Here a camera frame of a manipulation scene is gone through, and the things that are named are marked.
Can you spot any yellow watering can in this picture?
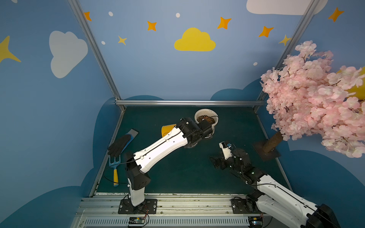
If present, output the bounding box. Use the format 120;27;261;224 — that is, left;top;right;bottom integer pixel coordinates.
161;124;176;137

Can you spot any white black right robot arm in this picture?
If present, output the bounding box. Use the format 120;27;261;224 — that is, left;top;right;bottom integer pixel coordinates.
211;142;340;228

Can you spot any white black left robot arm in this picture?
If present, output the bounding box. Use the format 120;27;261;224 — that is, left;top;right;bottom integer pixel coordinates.
126;118;213;207

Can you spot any dark succulent in white pot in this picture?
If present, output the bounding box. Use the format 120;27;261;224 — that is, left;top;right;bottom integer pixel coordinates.
197;115;216;125

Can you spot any white plant pot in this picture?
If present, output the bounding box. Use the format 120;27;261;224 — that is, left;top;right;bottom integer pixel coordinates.
194;109;219;133

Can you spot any right green circuit board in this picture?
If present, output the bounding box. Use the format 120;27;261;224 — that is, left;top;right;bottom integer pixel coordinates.
248;217;263;228

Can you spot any green circuit board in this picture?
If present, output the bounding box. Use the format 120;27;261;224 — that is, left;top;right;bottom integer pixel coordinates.
128;217;145;226
248;217;263;228

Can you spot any black garden glove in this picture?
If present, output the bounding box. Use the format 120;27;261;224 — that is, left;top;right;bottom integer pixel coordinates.
108;138;123;157

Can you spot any pink blossom artificial tree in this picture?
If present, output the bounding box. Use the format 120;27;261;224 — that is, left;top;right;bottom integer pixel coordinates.
261;41;365;158

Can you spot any blue garden hand fork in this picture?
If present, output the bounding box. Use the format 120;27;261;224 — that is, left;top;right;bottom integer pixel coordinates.
108;155;121;187

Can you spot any left green circuit board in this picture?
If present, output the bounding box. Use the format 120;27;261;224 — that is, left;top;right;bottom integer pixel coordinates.
128;217;145;226

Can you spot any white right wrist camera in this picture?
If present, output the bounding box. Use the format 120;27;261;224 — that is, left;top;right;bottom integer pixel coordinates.
219;140;233;160

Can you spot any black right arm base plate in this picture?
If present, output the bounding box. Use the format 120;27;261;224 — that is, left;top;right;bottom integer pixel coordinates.
231;197;259;214

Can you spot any brown tree base plate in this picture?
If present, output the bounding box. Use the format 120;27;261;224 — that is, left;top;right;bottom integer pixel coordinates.
252;141;281;162

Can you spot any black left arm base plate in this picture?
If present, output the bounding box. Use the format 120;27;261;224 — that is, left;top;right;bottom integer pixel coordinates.
118;199;158;215

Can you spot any aluminium frame rail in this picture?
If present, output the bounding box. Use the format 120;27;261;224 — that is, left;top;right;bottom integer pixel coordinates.
116;100;265;107

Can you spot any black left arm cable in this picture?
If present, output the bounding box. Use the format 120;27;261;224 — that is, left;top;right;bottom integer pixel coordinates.
102;159;137;185

